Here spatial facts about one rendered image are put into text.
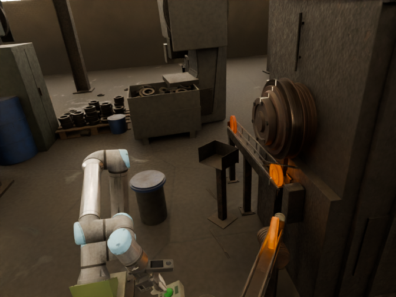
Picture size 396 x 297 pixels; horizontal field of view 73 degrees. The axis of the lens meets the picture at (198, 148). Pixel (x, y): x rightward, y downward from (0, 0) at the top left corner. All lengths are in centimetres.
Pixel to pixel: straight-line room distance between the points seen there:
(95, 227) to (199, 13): 334
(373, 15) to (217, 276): 177
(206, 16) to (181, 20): 36
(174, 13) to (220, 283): 322
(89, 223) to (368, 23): 131
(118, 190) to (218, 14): 304
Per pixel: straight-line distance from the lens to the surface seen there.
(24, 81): 447
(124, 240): 109
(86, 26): 1170
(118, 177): 168
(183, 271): 220
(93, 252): 190
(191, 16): 402
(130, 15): 1145
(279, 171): 175
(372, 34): 122
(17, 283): 262
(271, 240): 138
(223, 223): 251
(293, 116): 143
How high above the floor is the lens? 170
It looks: 26 degrees down
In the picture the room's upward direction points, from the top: 4 degrees counter-clockwise
